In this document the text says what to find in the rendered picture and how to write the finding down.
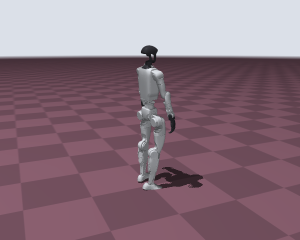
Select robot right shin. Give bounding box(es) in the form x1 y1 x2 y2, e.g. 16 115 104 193
147 150 160 186

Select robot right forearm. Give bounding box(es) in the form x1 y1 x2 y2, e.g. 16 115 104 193
163 92 175 118

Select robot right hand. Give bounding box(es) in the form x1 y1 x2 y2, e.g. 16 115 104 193
168 114 176 134

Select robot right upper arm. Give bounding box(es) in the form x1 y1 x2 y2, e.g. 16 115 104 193
151 70 169 99

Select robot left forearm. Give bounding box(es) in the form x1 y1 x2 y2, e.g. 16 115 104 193
138 89 146 105

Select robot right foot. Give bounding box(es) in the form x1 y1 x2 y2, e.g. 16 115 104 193
142 182 162 190

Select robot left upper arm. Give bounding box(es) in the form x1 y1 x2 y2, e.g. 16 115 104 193
136 67 140 87

